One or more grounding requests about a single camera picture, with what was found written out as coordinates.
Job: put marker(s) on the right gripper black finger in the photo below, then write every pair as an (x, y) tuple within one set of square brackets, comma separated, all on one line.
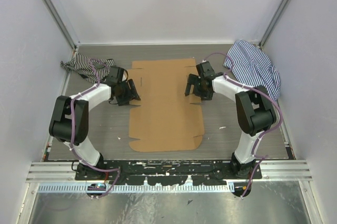
[(189, 89), (192, 79)]

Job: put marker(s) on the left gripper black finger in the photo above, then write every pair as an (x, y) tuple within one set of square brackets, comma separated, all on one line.
[(132, 87), (132, 95)]

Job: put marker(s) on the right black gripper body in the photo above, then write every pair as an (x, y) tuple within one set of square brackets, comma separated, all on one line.
[(199, 90)]

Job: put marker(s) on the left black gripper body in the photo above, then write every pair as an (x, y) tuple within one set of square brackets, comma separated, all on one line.
[(125, 94)]

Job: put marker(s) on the brown cardboard box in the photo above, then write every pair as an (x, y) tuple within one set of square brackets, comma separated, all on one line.
[(164, 118)]

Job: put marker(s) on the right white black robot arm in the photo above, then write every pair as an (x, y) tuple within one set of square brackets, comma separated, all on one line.
[(254, 108)]

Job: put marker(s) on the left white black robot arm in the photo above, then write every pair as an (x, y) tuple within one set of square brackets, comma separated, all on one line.
[(70, 118)]

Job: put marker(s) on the black white striped cloth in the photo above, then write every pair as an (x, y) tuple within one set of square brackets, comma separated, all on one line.
[(90, 69)]

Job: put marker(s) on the blue white striped cloth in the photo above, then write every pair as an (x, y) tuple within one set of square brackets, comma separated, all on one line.
[(251, 66)]

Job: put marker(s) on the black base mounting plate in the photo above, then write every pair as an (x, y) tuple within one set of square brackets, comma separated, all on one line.
[(166, 172)]

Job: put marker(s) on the slotted grey cable duct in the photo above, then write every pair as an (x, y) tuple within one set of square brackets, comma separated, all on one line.
[(100, 188)]

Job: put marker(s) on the aluminium front rail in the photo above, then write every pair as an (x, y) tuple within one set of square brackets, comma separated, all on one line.
[(272, 170)]

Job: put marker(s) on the left aluminium frame post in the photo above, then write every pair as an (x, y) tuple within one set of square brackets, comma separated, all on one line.
[(59, 22)]

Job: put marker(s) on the aluminium frame post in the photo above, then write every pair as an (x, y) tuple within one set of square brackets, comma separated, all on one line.
[(272, 24), (59, 22)]

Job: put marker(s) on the right aluminium frame post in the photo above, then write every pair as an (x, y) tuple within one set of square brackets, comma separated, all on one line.
[(272, 24)]

